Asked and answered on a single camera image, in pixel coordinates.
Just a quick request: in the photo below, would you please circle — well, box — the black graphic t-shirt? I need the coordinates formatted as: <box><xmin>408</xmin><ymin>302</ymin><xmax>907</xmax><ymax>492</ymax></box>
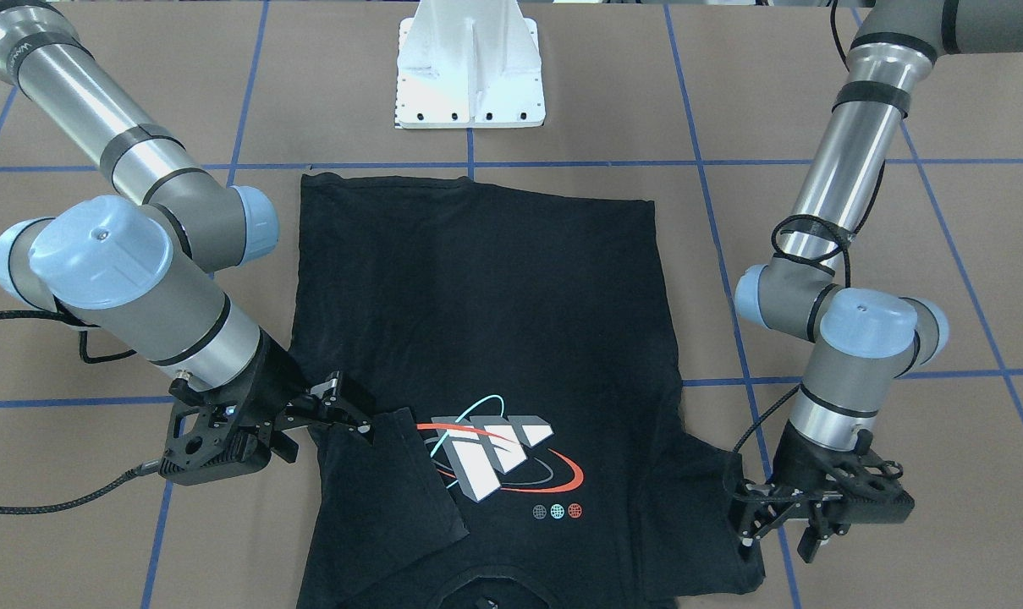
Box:
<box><xmin>290</xmin><ymin>173</ymin><xmax>765</xmax><ymax>608</ymax></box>

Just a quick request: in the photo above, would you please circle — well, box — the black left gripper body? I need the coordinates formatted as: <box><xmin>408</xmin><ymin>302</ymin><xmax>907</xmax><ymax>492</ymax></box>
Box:
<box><xmin>728</xmin><ymin>424</ymin><xmax>915</xmax><ymax>562</ymax></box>

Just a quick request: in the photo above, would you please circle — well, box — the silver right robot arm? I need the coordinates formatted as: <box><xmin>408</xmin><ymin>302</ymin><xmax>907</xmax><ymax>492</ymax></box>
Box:
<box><xmin>0</xmin><ymin>1</ymin><xmax>373</xmax><ymax>486</ymax></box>

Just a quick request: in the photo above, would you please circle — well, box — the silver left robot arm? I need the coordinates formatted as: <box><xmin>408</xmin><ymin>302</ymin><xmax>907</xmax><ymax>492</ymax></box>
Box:
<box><xmin>729</xmin><ymin>1</ymin><xmax>1023</xmax><ymax>562</ymax></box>

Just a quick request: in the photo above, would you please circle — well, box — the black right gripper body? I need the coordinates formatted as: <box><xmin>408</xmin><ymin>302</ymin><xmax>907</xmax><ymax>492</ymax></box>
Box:
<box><xmin>159</xmin><ymin>332</ymin><xmax>326</xmax><ymax>486</ymax></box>

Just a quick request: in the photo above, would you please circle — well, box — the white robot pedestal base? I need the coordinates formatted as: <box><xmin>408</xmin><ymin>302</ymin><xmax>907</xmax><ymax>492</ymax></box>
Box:
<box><xmin>394</xmin><ymin>1</ymin><xmax>547</xmax><ymax>129</ymax></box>

